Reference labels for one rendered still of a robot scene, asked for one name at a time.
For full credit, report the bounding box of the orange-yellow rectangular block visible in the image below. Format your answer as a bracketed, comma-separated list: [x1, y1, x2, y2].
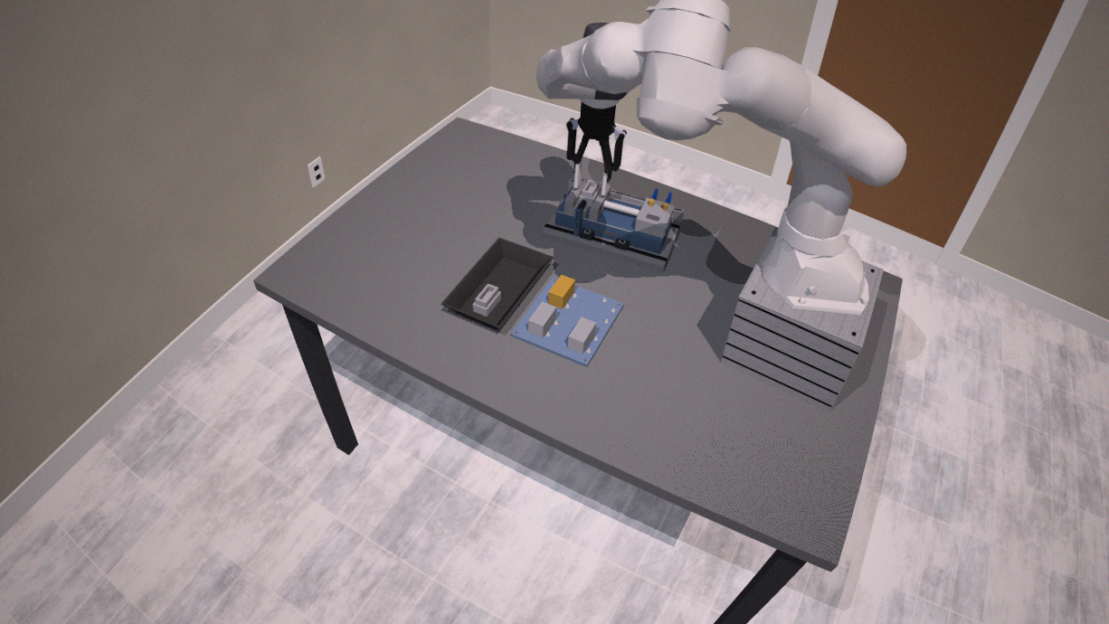
[548, 275, 574, 309]

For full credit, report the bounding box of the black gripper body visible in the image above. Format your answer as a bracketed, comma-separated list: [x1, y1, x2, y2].
[578, 102, 615, 141]

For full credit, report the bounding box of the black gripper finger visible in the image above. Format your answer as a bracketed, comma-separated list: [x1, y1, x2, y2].
[597, 127, 627, 195]
[566, 117, 592, 188]

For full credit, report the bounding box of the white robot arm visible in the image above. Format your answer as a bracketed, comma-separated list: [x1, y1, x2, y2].
[536, 0, 906, 315]

